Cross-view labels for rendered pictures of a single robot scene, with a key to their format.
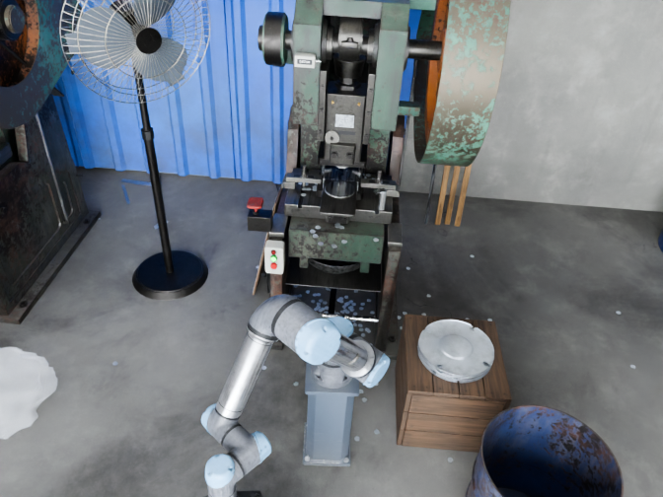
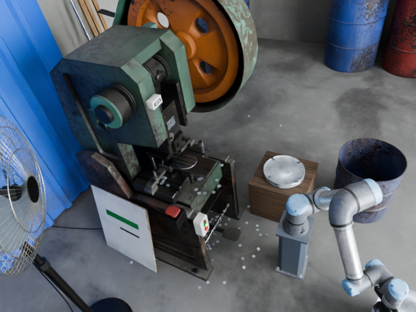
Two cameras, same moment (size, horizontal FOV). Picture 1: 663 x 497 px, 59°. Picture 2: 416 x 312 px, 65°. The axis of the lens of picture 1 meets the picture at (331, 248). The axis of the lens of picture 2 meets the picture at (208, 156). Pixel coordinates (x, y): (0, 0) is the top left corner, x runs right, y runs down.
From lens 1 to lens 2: 157 cm
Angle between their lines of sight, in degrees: 43
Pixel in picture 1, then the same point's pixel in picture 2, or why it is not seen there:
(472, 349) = (288, 164)
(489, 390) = (311, 168)
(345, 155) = (181, 140)
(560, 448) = (346, 158)
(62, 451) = not seen: outside the picture
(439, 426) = not seen: hidden behind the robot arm
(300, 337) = (376, 195)
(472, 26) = (238, 13)
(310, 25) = (145, 77)
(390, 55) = (182, 64)
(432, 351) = (284, 179)
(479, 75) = (251, 36)
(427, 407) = not seen: hidden behind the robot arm
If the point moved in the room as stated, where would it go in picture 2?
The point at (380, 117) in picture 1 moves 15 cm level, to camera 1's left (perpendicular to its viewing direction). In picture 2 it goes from (189, 103) to (175, 119)
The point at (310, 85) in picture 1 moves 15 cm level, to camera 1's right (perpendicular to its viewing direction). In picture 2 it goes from (157, 116) to (173, 98)
